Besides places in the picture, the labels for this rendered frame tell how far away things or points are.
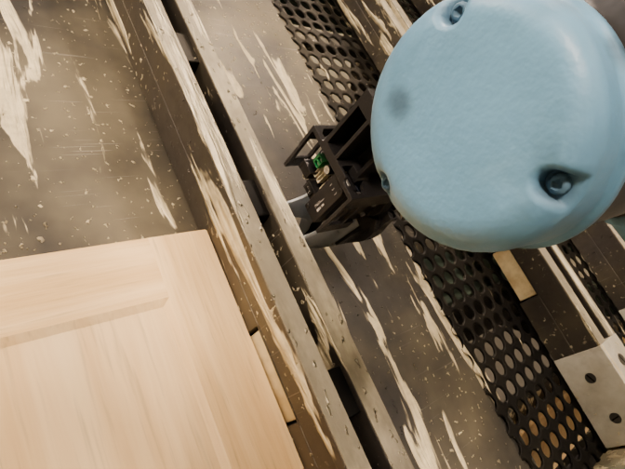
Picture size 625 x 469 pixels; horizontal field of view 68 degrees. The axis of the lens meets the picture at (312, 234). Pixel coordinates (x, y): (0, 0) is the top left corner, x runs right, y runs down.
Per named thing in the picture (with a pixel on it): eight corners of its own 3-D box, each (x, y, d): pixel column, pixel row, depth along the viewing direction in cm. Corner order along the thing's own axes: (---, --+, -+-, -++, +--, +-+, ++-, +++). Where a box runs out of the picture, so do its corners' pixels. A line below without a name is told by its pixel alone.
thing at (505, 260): (520, 301, 69) (537, 293, 67) (491, 254, 71) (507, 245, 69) (528, 297, 71) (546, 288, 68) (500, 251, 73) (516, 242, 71)
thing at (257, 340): (281, 426, 40) (299, 419, 38) (246, 339, 42) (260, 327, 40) (307, 412, 42) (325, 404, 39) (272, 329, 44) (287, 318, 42)
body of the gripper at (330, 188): (278, 165, 41) (356, 62, 32) (347, 160, 46) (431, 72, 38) (314, 240, 39) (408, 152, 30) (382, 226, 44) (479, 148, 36)
